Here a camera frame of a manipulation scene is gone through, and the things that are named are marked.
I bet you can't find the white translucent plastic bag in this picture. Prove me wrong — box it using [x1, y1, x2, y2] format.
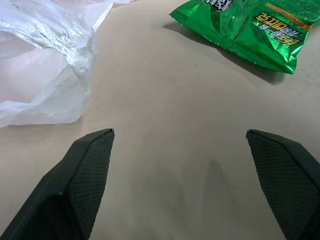
[0, 0, 138, 129]

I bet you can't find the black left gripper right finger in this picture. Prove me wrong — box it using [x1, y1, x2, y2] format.
[245, 128, 320, 240]

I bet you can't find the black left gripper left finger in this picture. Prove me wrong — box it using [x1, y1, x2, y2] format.
[0, 128, 116, 240]

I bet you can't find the green foil snack bag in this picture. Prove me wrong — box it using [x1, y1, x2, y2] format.
[169, 0, 320, 75]

